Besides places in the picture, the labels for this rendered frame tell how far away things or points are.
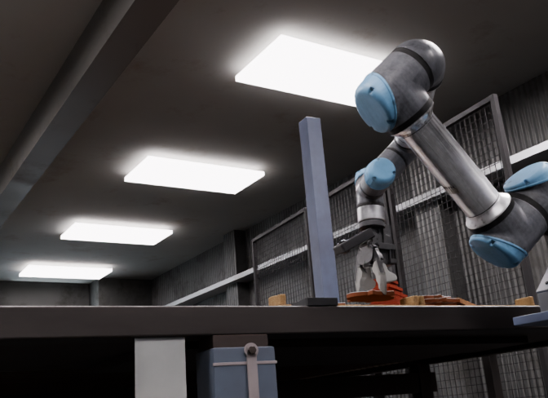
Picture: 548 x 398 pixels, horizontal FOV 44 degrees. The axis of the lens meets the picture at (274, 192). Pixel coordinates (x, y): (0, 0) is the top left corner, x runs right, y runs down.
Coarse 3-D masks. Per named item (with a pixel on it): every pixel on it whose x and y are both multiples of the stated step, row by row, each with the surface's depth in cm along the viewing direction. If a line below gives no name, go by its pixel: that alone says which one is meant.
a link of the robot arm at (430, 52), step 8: (408, 40) 149; (416, 40) 147; (424, 40) 148; (408, 48) 145; (416, 48) 145; (424, 48) 145; (432, 48) 146; (424, 56) 144; (432, 56) 145; (440, 56) 147; (432, 64) 145; (440, 64) 147; (432, 72) 145; (440, 72) 148; (440, 80) 154; (432, 88) 155; (432, 96) 161; (392, 144) 183; (400, 144) 179; (400, 152) 181; (408, 152) 181; (408, 160) 182
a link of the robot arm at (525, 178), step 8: (528, 168) 159; (536, 168) 155; (544, 168) 153; (512, 176) 161; (520, 176) 157; (528, 176) 153; (536, 176) 152; (544, 176) 152; (504, 184) 160; (512, 184) 156; (520, 184) 153; (528, 184) 153; (536, 184) 152; (544, 184) 152; (512, 192) 156; (520, 192) 154; (528, 192) 153; (536, 192) 152; (544, 192) 152; (528, 200) 152; (536, 200) 152; (544, 200) 152; (536, 208) 151; (544, 208) 151; (544, 216) 151
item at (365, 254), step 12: (360, 228) 188; (372, 228) 186; (384, 228) 187; (372, 240) 184; (384, 240) 186; (360, 252) 185; (372, 252) 181; (384, 252) 184; (396, 252) 184; (360, 264) 185; (372, 264) 181
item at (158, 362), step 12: (144, 348) 130; (156, 348) 131; (168, 348) 132; (180, 348) 133; (144, 360) 129; (156, 360) 130; (168, 360) 131; (180, 360) 132; (144, 372) 128; (156, 372) 129; (168, 372) 130; (180, 372) 132; (144, 384) 128; (156, 384) 129; (168, 384) 130; (180, 384) 131; (144, 396) 127; (156, 396) 128; (168, 396) 129; (180, 396) 130
